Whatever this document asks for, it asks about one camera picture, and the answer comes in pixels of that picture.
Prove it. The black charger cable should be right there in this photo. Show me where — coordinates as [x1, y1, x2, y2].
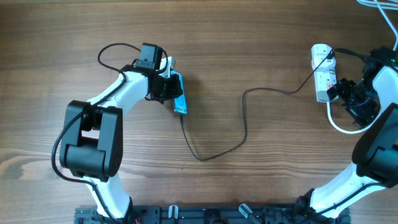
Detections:
[178, 48, 336, 162]

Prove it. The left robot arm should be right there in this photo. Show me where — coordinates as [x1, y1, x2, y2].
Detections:
[51, 43, 183, 223]

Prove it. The white power strip cord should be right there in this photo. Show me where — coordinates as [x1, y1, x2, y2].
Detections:
[325, 0, 398, 135]

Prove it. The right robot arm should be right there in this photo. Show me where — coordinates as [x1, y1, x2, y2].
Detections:
[289, 46, 397, 223]

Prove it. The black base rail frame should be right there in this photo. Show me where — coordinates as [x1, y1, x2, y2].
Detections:
[73, 203, 352, 224]

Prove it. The blue Galaxy smartphone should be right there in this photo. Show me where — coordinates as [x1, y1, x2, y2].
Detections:
[170, 70, 188, 114]

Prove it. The white power strip socket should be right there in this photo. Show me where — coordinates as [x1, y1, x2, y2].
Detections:
[313, 68, 338, 103]

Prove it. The white cables top right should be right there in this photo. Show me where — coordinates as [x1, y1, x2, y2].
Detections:
[356, 0, 398, 11]

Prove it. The white charger plug adapter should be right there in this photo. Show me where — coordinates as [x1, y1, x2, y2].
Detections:
[311, 44, 336, 71]

